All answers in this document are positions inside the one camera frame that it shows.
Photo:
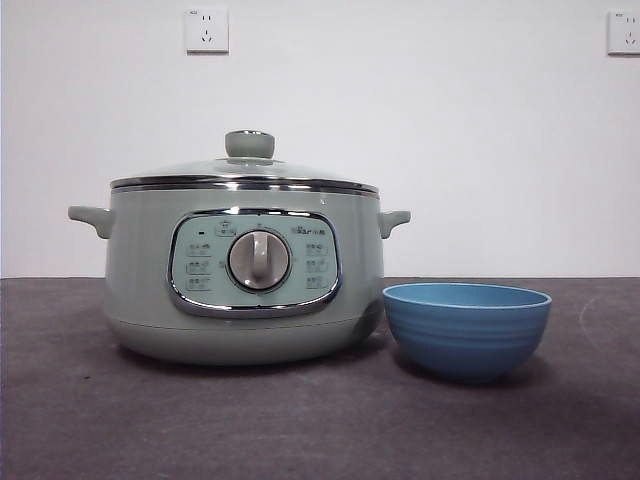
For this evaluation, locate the glass lid with green knob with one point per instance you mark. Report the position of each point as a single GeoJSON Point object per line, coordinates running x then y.
{"type": "Point", "coordinates": [250, 145]}

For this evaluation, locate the white wall socket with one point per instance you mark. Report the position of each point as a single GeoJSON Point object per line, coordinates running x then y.
{"type": "Point", "coordinates": [625, 32]}
{"type": "Point", "coordinates": [207, 30]}

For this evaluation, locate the blue ribbed bowl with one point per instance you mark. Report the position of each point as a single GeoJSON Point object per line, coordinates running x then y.
{"type": "Point", "coordinates": [467, 340]}

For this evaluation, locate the pale green electric steamer pot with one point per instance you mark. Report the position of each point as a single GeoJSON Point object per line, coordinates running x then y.
{"type": "Point", "coordinates": [150, 280]}

